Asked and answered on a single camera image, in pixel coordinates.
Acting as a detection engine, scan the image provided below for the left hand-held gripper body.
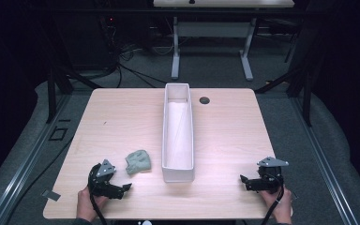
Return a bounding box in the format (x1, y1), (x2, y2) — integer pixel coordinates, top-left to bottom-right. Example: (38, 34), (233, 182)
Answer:
(87, 158), (126, 200)

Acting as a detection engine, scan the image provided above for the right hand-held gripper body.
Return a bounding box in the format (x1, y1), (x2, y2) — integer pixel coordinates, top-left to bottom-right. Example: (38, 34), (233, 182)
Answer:
(245, 156), (290, 195)

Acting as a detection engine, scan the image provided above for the green cloth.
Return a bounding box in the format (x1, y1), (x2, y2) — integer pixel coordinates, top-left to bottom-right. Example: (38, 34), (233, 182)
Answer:
(125, 149), (153, 175)

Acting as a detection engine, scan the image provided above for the long white box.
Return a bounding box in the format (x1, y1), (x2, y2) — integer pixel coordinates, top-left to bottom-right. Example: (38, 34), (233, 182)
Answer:
(160, 82), (196, 184)

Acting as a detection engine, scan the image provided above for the person's left hand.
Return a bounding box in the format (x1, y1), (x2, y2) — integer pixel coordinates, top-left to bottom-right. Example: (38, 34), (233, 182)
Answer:
(76, 186), (110, 223)

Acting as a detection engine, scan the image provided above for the person's right hand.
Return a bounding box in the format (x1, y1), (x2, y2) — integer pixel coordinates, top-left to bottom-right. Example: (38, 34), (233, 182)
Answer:
(258, 187), (293, 225)

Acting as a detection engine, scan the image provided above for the grey tape piece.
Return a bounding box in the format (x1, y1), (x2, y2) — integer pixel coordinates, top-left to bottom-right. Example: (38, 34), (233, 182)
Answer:
(41, 188), (62, 202)

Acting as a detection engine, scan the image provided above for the black tape square outline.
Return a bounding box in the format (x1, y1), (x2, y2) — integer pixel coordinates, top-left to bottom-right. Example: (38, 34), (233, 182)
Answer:
(48, 126), (68, 142)

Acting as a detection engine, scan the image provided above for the black metal stand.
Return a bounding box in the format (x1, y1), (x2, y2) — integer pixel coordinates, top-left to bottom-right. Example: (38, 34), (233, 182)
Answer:
(44, 64), (102, 125)
(254, 31), (314, 128)

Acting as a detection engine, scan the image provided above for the white desk with metal legs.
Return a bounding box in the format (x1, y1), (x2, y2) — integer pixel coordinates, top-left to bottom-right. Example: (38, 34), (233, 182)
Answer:
(152, 0), (295, 82)

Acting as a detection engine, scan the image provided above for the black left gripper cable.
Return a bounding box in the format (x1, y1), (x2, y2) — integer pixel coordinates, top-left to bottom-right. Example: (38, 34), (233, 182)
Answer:
(89, 187), (109, 225)

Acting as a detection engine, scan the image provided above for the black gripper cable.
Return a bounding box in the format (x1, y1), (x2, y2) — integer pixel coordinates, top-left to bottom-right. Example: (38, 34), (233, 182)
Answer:
(89, 187), (109, 225)
(260, 174), (286, 225)

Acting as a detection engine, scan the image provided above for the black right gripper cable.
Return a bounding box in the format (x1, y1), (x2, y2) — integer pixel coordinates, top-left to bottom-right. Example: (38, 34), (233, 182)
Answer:
(260, 174), (286, 225)

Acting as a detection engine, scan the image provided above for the grey metal floor rail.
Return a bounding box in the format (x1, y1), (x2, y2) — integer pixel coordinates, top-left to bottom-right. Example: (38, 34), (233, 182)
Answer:
(289, 97), (360, 225)
(0, 93), (73, 225)

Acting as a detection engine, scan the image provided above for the black floor cable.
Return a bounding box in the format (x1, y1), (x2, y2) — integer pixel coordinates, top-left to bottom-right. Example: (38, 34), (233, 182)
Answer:
(7, 134), (76, 225)

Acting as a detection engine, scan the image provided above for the bundle of black cables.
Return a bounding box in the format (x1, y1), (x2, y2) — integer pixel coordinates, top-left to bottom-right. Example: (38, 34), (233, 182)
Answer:
(97, 12), (167, 89)

